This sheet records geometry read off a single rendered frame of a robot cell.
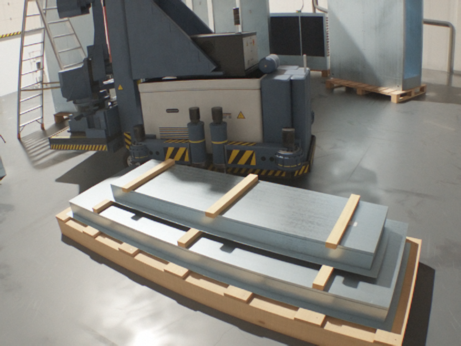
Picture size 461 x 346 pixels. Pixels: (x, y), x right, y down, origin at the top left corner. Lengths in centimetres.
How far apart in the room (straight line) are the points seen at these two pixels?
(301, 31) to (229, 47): 530
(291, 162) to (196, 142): 72
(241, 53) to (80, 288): 204
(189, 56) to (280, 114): 85
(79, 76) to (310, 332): 293
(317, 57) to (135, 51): 550
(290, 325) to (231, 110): 173
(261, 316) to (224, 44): 202
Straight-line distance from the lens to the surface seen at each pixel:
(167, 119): 296
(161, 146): 284
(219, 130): 258
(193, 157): 274
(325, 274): 154
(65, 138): 355
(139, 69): 307
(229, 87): 268
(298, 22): 802
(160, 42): 294
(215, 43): 283
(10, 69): 1499
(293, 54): 809
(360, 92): 625
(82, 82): 348
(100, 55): 347
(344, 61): 676
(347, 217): 168
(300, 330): 158
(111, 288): 203
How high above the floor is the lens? 130
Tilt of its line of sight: 26 degrees down
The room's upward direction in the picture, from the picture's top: 5 degrees counter-clockwise
